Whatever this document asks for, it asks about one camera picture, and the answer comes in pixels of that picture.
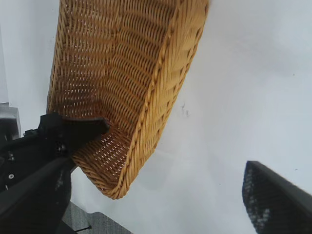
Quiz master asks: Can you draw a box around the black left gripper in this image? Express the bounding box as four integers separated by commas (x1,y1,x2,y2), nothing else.
0,112,110,193

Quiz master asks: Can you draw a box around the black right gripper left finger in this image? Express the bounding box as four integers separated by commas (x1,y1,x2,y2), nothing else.
0,157,76,234

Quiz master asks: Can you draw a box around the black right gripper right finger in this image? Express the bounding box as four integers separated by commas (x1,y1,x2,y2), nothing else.
241,160,312,234

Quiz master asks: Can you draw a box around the brown woven wicker basket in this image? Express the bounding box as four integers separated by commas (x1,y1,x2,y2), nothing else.
47,0,210,200

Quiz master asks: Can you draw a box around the grey metal block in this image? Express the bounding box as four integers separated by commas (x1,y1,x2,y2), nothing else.
0,102,20,141

